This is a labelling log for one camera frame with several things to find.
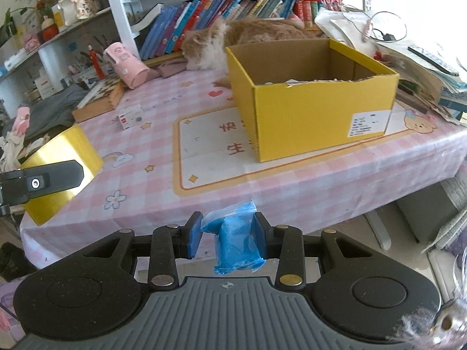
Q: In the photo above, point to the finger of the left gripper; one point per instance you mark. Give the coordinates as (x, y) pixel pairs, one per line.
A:
(22, 185)

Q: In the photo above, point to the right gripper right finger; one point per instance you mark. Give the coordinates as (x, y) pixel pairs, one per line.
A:
(284, 243)

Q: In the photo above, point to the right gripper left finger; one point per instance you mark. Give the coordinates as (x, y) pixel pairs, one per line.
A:
(169, 243)

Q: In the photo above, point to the blue plastic bag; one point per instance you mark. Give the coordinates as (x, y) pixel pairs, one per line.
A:
(235, 247)

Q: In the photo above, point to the yellow tape roll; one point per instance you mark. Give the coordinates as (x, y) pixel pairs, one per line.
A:
(71, 144)

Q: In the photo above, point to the small white staples box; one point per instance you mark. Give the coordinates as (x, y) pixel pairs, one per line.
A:
(131, 116)

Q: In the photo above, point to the grey cloth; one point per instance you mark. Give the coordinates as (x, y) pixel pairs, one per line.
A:
(49, 113)

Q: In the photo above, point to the pink checkered tablecloth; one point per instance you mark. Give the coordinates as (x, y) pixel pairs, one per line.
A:
(191, 153)

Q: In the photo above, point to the wooden chess board box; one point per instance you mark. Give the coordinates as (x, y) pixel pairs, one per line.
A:
(102, 98)

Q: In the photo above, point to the red tassel ornament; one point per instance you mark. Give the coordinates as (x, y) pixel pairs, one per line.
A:
(95, 62)

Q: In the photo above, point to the yellow cardboard box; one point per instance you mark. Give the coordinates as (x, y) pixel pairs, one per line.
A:
(297, 96)

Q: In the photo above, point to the pink cylindrical tin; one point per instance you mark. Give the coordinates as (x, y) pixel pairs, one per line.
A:
(130, 69)

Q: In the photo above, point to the mauve folded cloth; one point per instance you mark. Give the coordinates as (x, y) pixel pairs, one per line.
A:
(168, 69)

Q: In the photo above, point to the orange white cat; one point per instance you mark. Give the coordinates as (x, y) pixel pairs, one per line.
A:
(205, 49)

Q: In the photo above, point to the row of books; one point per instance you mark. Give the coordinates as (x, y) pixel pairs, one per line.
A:
(169, 24)

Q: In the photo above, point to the pile of papers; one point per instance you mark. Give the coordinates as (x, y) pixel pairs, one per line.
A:
(423, 73)

